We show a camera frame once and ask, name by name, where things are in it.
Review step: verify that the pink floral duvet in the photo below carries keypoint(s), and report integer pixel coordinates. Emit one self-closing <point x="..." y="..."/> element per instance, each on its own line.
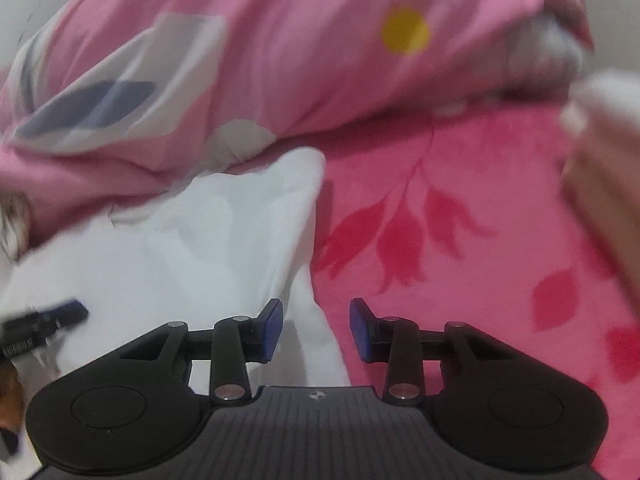
<point x="300" y="50"/>

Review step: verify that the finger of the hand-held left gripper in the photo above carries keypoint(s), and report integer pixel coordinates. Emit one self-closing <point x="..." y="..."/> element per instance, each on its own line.
<point x="35" y="327"/>

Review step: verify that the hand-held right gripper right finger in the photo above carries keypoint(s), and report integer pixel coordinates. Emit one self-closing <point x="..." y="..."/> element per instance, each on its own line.
<point x="359" y="332"/>

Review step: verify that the beige checked knit garment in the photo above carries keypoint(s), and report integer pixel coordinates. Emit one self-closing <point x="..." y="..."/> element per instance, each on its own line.
<point x="12" y="225"/>

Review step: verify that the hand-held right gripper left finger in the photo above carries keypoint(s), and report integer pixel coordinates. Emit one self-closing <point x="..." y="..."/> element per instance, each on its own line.
<point x="272" y="332"/>

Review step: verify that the pink flower print bed blanket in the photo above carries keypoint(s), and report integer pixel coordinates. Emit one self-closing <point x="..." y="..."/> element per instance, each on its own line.
<point x="475" y="210"/>

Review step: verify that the white sweatshirt orange bear print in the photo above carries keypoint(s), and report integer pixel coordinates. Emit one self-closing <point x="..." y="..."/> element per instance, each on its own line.
<point x="200" y="250"/>

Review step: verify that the person's left hand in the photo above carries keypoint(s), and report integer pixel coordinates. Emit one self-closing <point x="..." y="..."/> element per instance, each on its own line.
<point x="10" y="395"/>

